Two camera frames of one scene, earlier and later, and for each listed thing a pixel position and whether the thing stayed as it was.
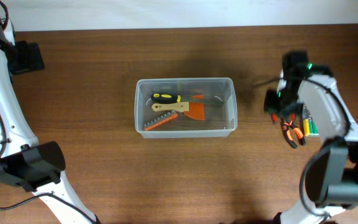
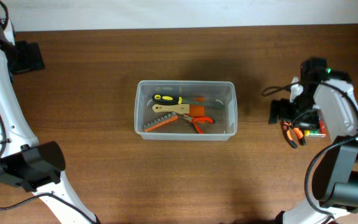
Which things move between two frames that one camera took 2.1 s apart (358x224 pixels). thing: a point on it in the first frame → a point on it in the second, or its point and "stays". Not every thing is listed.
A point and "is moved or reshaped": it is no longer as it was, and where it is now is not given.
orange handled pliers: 274,117 is moved or reshaped
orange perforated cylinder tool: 161,119 stays
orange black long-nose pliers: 288,124 stays
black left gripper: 32,57 stays
